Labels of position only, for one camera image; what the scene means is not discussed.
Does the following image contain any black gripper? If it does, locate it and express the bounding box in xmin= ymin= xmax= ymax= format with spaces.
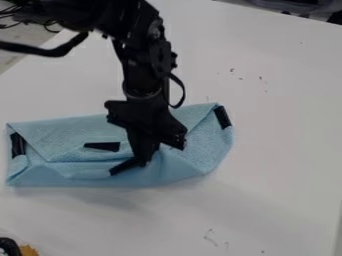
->
xmin=102 ymin=94 xmax=189 ymax=166

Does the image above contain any light blue cloth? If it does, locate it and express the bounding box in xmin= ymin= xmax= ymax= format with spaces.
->
xmin=4 ymin=102 xmax=236 ymax=188

